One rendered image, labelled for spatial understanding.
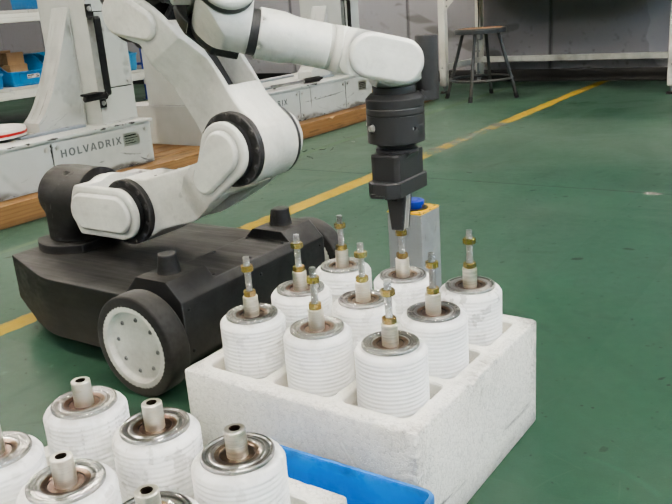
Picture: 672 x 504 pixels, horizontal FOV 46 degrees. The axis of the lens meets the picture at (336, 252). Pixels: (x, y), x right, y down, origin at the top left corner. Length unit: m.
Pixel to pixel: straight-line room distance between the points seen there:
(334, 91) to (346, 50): 3.45
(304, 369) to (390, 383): 0.13
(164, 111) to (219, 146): 2.46
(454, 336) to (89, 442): 0.49
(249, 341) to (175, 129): 2.82
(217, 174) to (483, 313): 0.58
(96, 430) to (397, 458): 0.36
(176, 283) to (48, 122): 1.98
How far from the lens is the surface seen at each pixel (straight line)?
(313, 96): 4.41
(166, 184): 1.66
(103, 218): 1.76
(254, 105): 1.51
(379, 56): 1.14
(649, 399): 1.46
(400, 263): 1.25
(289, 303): 1.21
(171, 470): 0.87
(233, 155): 1.45
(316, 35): 1.14
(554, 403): 1.42
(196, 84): 1.55
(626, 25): 6.13
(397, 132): 1.17
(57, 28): 3.50
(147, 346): 1.49
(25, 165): 3.13
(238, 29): 1.13
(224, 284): 1.54
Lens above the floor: 0.68
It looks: 18 degrees down
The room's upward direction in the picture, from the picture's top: 4 degrees counter-clockwise
